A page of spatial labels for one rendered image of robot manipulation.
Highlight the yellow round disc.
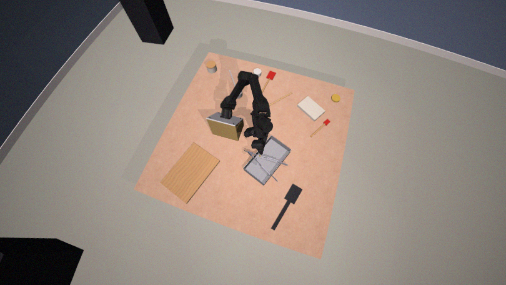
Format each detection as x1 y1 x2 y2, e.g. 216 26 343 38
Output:
331 94 340 103

